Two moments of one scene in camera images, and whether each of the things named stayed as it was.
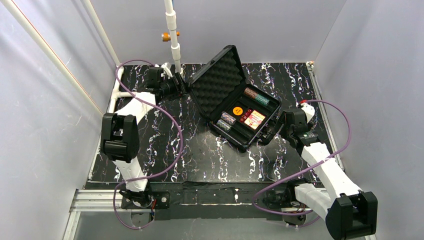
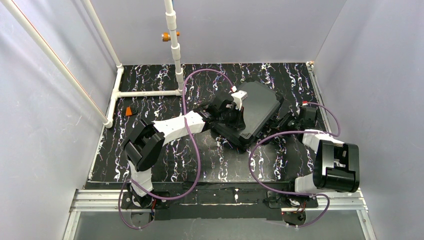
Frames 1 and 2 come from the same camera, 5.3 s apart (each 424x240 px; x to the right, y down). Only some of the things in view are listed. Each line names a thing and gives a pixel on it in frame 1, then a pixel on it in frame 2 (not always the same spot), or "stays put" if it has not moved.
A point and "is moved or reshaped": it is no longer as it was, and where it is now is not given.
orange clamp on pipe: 165,36 stays put
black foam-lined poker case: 240,112 is moved or reshaped
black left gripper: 178,85 -> 234,117
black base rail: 214,199 stays put
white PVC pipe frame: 117,76 stays put
